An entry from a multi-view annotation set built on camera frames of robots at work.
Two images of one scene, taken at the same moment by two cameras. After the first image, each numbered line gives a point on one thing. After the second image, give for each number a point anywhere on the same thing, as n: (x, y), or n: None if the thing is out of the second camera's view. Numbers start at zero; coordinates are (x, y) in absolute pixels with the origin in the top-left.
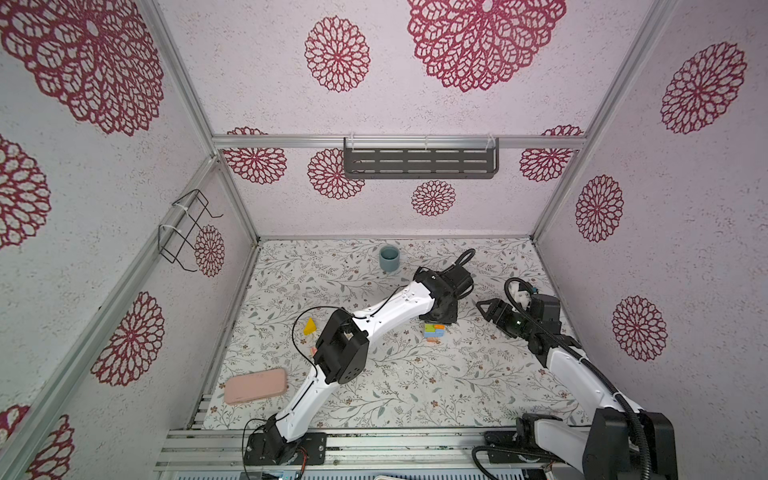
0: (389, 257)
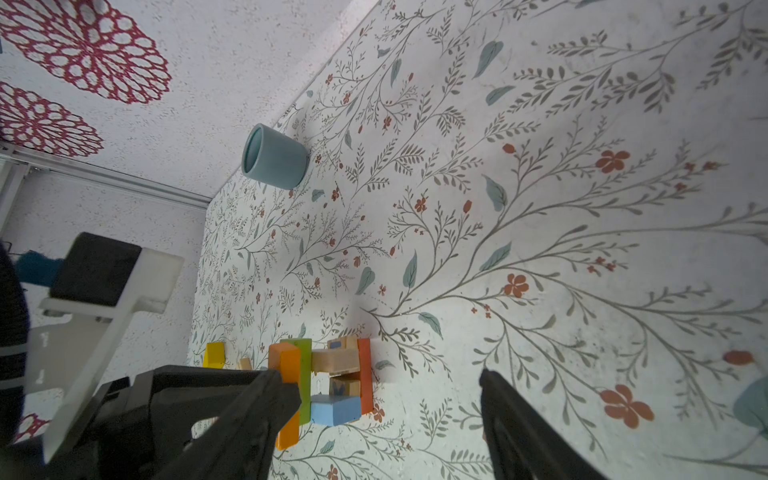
0: (275, 158)
